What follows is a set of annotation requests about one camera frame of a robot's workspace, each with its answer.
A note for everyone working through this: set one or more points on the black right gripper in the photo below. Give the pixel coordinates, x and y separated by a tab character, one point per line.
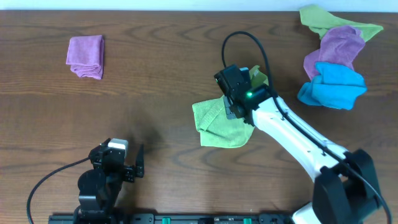
227	105

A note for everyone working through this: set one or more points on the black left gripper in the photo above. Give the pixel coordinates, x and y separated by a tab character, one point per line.
129	172

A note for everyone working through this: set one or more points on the green microfiber cloth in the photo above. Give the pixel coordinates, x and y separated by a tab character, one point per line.
215	129

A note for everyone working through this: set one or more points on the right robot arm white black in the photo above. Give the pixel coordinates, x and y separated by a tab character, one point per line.
346	188

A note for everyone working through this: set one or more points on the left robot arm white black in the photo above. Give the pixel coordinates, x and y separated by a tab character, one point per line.
100	186

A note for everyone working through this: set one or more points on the crumpled blue cloth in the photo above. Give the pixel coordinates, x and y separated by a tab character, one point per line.
336	86

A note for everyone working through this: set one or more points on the folded purple cloth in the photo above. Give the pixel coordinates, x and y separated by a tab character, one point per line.
85	56

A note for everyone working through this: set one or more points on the crumpled green cloth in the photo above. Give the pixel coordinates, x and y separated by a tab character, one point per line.
321	21

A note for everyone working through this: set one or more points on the crumpled purple cloth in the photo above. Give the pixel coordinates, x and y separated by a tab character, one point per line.
340	45

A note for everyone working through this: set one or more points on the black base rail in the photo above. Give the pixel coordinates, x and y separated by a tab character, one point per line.
148	218

